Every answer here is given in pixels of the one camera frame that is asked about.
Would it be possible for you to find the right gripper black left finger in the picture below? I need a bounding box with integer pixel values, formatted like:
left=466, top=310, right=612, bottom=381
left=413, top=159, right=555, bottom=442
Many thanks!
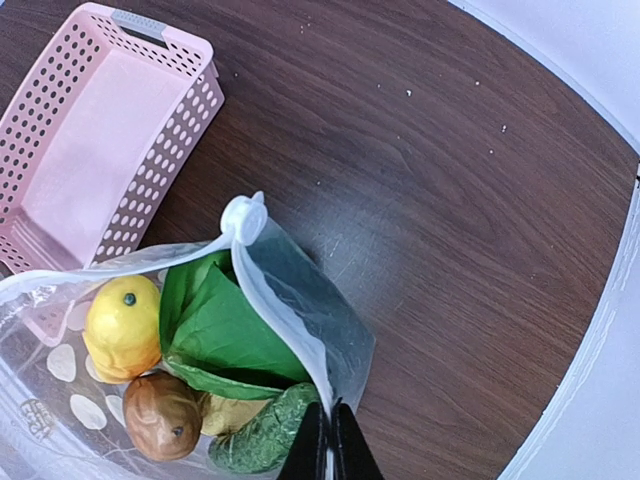
left=278, top=402, right=330, bottom=480

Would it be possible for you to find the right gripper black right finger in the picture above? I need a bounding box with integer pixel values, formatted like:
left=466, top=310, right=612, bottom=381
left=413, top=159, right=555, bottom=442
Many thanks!
left=330, top=402, right=384, bottom=480

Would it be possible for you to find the dark green cucumber toy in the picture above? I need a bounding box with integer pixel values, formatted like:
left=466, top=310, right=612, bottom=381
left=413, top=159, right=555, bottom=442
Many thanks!
left=208, top=383, right=319, bottom=474

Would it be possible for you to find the pale yellow wrinkled fruit toy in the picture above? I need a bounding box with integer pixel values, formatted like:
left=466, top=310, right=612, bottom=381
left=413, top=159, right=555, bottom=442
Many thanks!
left=198, top=392, right=270, bottom=437

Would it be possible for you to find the clear zip top bag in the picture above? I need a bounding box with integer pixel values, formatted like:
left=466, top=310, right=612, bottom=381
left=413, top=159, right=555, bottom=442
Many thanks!
left=1, top=193, right=375, bottom=479

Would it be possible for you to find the brown potato toy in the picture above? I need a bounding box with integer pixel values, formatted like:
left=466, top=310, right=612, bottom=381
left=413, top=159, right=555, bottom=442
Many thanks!
left=123, top=371, right=203, bottom=462

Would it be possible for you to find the green bok choy toy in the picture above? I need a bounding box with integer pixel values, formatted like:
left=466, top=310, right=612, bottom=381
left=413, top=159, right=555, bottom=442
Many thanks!
left=159, top=250, right=310, bottom=400

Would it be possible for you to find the yellow lemon toy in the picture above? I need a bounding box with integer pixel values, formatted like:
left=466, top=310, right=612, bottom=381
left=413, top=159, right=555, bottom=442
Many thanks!
left=82, top=275, right=162, bottom=384

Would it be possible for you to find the pink perforated plastic basket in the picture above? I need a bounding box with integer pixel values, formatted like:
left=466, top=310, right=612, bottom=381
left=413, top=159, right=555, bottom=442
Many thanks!
left=1, top=2, right=224, bottom=274

